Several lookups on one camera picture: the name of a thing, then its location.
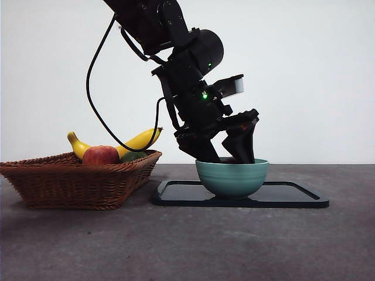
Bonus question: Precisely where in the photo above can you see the teal ribbed bowl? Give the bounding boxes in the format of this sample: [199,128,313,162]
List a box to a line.
[195,157,270,201]

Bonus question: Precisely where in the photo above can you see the black rectangular tray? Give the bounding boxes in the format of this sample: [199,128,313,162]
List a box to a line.
[151,180,330,209]

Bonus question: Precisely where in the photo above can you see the green round fruit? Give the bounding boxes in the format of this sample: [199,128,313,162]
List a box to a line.
[120,150,147,163]

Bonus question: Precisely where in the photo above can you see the red yellow peach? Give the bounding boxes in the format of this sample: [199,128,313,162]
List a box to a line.
[82,145,120,165]

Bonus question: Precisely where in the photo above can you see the yellow banana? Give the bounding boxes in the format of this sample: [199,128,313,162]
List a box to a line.
[67,127,163,160]

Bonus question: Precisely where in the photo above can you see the brown wicker basket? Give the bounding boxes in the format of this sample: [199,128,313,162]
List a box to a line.
[0,149,163,211]

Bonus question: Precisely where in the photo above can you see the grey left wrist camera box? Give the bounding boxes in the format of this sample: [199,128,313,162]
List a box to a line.
[210,74,245,100]

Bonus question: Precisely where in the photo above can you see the short black left arm cable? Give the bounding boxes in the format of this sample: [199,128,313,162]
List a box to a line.
[119,26,168,64]

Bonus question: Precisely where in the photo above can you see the long black left arm cable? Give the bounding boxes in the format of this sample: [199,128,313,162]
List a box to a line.
[86,13,165,153]

